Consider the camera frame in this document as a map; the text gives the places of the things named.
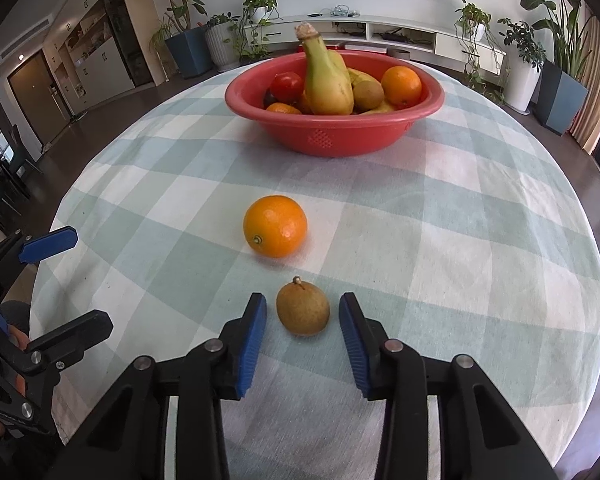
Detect brown kiwi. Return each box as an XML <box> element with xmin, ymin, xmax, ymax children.
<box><xmin>352</xmin><ymin>79</ymin><xmax>385</xmax><ymax>112</ymax></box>
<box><xmin>276</xmin><ymin>276</ymin><xmax>330</xmax><ymax>337</ymax></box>

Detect orange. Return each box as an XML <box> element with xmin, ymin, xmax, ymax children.
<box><xmin>381</xmin><ymin>66</ymin><xmax>422</xmax><ymax>108</ymax></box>
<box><xmin>242</xmin><ymin>195</ymin><xmax>309</xmax><ymax>258</ymax></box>

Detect red tomato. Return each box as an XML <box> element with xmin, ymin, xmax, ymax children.
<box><xmin>268</xmin><ymin>72</ymin><xmax>304</xmax><ymax>104</ymax></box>

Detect checkered tablecloth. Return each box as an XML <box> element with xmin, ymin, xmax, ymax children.
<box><xmin>31</xmin><ymin>74</ymin><xmax>600</xmax><ymax>463</ymax></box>

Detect tall plant blue pot left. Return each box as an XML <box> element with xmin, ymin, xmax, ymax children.
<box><xmin>126</xmin><ymin>0</ymin><xmax>214</xmax><ymax>79</ymax></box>

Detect tall plant blue pot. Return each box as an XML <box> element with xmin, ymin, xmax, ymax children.
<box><xmin>126</xmin><ymin>0</ymin><xmax>214</xmax><ymax>79</ymax></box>
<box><xmin>520</xmin><ymin>0</ymin><xmax>591</xmax><ymax>136</ymax></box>

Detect red plastic fruit bowl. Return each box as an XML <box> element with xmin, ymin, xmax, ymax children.
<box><xmin>225</xmin><ymin>50</ymin><xmax>445</xmax><ymax>157</ymax></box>

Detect small tangerine in bowl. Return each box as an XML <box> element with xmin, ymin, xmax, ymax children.
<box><xmin>265</xmin><ymin>102</ymin><xmax>302</xmax><ymax>115</ymax></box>

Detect plant in white ribbed pot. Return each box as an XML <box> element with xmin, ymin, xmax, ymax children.
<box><xmin>204</xmin><ymin>12</ymin><xmax>239</xmax><ymax>72</ymax></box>

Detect pothos on console left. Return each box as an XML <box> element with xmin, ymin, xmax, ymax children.
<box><xmin>230</xmin><ymin>0</ymin><xmax>277</xmax><ymax>63</ymax></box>

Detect tall plant blue pot right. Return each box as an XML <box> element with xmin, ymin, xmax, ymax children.
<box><xmin>520</xmin><ymin>0</ymin><xmax>591</xmax><ymax>136</ymax></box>

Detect orange in bowl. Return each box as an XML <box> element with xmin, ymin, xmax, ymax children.
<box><xmin>381</xmin><ymin>66</ymin><xmax>422</xmax><ymax>108</ymax></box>

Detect hanging pothos on console right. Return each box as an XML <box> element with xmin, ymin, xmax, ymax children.
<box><xmin>454</xmin><ymin>0</ymin><xmax>502</xmax><ymax>94</ymax></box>

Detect yellow banana bunch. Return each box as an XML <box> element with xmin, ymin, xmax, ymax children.
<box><xmin>294</xmin><ymin>22</ymin><xmax>396</xmax><ymax>116</ymax></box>

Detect plant in white pot right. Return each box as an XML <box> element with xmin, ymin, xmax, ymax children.
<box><xmin>498</xmin><ymin>18</ymin><xmax>546</xmax><ymax>115</ymax></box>

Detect beige curtain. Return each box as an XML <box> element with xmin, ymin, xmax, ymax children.
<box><xmin>569</xmin><ymin>6</ymin><xmax>600</xmax><ymax>155</ymax></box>

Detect white tv console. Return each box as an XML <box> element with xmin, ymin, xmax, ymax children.
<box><xmin>249</xmin><ymin>14</ymin><xmax>508</xmax><ymax>77</ymax></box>

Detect red storage box right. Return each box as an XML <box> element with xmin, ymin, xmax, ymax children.
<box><xmin>346</xmin><ymin>44</ymin><xmax>387</xmax><ymax>54</ymax></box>

